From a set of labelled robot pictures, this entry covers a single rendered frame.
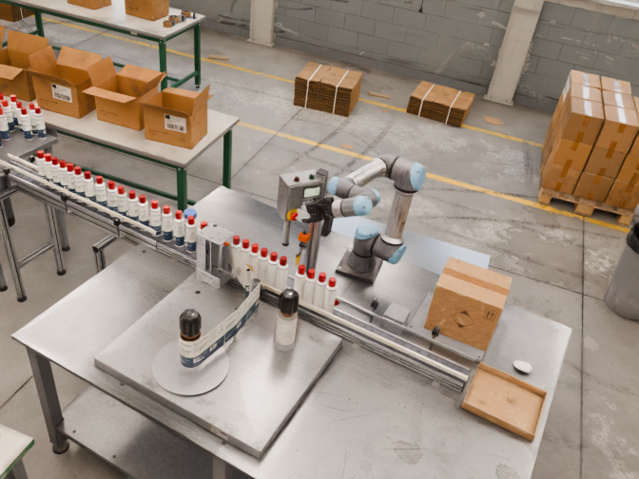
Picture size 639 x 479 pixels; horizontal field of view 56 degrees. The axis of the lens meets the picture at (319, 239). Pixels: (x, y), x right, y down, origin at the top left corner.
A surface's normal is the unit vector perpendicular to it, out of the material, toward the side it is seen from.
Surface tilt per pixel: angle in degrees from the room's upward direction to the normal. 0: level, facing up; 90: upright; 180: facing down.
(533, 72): 90
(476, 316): 90
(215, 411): 0
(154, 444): 0
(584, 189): 93
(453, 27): 90
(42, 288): 0
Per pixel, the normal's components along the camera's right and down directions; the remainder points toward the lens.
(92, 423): 0.11, -0.80
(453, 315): -0.40, 0.51
